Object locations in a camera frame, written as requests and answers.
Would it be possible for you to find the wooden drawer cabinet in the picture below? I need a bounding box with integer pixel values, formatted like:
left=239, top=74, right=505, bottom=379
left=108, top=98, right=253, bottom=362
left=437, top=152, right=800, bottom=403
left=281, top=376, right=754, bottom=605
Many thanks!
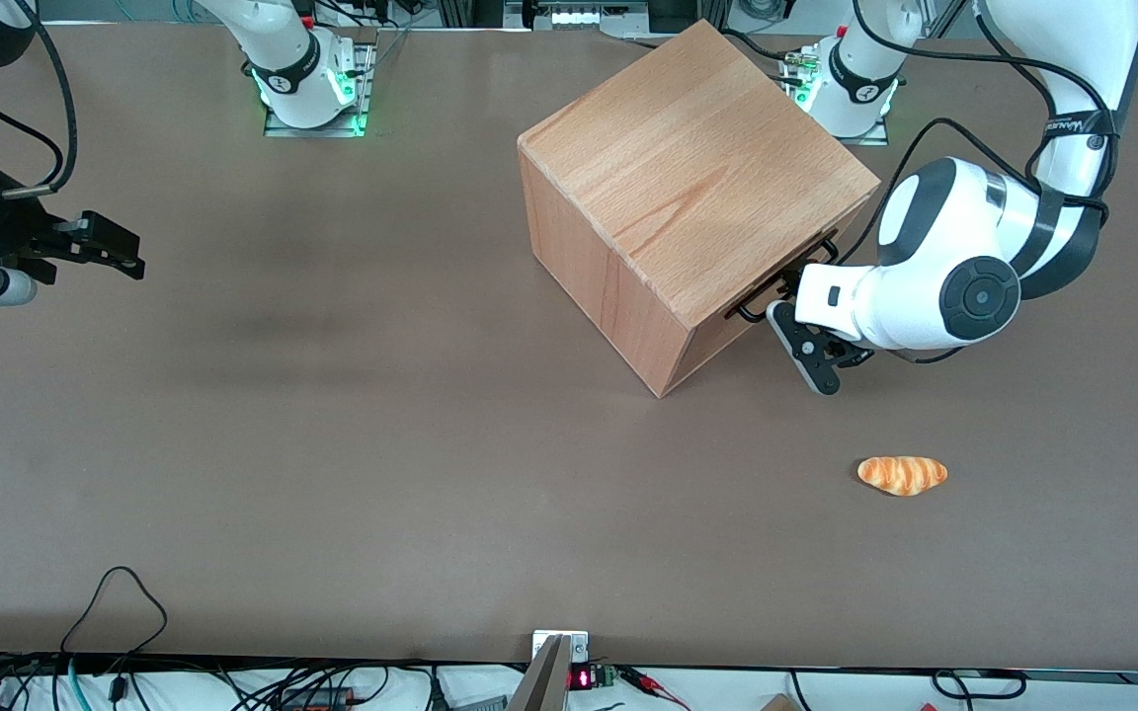
left=518, top=18, right=881, bottom=399

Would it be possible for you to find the wooden drawer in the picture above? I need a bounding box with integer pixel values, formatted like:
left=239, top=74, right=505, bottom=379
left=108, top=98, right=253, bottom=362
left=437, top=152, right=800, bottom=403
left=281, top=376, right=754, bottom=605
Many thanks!
left=683, top=186, right=881, bottom=371

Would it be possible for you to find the thin black looped cable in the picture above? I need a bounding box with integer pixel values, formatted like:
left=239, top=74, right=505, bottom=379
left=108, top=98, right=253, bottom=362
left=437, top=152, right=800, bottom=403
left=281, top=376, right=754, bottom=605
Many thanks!
left=59, top=565, right=171, bottom=659

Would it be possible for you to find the black coiled cable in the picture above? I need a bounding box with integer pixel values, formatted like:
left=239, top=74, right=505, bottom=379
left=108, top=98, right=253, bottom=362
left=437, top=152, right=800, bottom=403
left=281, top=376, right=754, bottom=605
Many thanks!
left=930, top=669, right=1029, bottom=703

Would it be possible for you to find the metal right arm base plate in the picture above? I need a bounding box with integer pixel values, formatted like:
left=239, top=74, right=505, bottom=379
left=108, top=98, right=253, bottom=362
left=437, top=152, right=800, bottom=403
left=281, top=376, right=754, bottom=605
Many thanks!
left=263, top=30, right=378, bottom=139

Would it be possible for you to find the red and black clip lead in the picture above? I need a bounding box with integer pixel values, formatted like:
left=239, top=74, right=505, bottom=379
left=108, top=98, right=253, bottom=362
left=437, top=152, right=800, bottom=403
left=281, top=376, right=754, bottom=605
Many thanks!
left=618, top=667, right=693, bottom=711

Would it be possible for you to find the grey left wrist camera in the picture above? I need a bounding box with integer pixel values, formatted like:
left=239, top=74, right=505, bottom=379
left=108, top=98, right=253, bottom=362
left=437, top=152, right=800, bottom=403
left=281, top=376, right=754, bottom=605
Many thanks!
left=766, top=300, right=874, bottom=397

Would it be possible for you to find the orange black power adapter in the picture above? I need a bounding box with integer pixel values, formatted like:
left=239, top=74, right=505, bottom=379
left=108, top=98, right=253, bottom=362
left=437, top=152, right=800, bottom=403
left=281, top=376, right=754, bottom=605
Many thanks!
left=278, top=689, right=355, bottom=711

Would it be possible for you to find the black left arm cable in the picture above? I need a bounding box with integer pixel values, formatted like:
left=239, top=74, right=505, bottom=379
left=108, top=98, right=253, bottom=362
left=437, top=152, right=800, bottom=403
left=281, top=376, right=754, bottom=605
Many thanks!
left=836, top=0, right=1125, bottom=270

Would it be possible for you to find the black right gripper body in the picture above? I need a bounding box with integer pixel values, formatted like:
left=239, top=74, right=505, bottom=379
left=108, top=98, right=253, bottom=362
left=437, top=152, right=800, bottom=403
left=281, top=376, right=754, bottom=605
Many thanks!
left=0, top=163, right=88, bottom=289

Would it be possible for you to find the orange striped bread roll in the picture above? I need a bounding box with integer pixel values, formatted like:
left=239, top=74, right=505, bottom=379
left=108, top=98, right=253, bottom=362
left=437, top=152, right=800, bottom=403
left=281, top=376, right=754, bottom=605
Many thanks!
left=857, top=455, right=949, bottom=497

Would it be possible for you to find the grey slanted bar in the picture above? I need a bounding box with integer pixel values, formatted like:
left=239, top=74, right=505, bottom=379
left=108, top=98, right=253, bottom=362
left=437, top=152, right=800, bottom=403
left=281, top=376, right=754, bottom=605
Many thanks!
left=508, top=635, right=572, bottom=711

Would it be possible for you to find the white lit device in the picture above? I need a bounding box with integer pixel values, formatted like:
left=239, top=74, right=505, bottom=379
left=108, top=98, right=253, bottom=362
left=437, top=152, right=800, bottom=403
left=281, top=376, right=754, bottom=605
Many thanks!
left=525, top=0, right=651, bottom=30

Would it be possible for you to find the black metal drawer handle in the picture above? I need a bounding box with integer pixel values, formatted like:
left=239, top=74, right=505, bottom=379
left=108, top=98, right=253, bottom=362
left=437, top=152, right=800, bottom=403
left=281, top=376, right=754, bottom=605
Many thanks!
left=727, top=229, right=839, bottom=325

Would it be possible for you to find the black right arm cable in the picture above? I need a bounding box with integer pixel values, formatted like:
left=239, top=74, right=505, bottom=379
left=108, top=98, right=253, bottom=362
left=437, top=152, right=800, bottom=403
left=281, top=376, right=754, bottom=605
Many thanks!
left=0, top=0, right=79, bottom=198

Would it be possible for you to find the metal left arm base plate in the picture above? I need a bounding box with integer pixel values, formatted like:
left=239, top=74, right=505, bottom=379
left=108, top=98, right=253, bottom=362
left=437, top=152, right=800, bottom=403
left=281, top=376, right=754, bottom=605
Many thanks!
left=779, top=44, right=892, bottom=148

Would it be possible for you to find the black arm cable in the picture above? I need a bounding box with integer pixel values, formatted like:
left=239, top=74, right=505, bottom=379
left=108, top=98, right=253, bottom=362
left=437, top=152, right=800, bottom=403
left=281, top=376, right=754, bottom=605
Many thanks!
left=836, top=0, right=1125, bottom=270
left=0, top=0, right=79, bottom=198

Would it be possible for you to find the small metal bracket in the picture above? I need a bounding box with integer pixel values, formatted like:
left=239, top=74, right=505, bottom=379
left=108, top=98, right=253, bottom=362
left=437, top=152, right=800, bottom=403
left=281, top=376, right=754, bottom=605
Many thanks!
left=532, top=630, right=590, bottom=664

